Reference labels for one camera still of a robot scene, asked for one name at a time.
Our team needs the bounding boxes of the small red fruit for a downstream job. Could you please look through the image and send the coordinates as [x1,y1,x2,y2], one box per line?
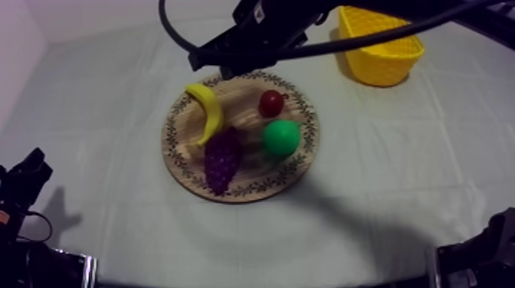
[258,89,290,119]

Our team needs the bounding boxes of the black cable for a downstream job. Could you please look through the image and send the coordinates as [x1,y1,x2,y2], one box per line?
[16,210,54,243]
[158,0,505,62]

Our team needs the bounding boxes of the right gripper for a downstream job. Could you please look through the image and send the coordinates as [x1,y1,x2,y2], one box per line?
[187,0,328,80]

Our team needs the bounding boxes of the purple toy grapes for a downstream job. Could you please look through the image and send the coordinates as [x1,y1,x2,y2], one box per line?
[203,126,244,196]

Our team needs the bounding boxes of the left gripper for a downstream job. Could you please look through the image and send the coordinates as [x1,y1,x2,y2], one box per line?
[0,147,54,242]

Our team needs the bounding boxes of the yellow plastic basket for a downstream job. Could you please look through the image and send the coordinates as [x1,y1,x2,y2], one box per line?
[337,5,426,88]

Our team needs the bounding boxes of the round wooden board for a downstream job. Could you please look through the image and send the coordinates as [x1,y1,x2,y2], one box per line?
[160,70,321,204]

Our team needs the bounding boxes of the green toy pear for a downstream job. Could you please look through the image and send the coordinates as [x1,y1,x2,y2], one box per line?
[261,119,302,158]

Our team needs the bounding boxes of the yellow toy banana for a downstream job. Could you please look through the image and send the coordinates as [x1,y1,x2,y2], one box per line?
[184,83,225,148]

